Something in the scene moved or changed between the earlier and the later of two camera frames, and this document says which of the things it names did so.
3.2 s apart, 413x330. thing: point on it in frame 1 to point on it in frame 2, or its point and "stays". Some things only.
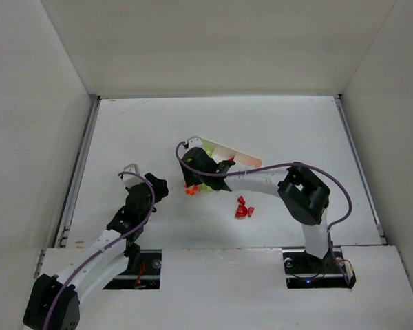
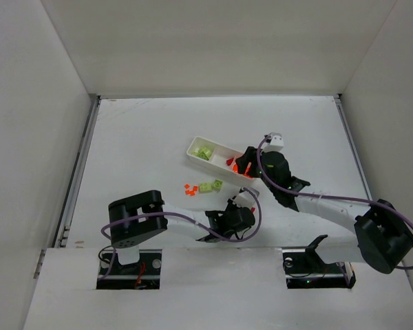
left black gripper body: (155, 185) to (242, 213)
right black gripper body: (191, 165) to (249, 159)
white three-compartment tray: (221, 152) stays
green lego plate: (206, 189) stays
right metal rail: (361, 164) stays
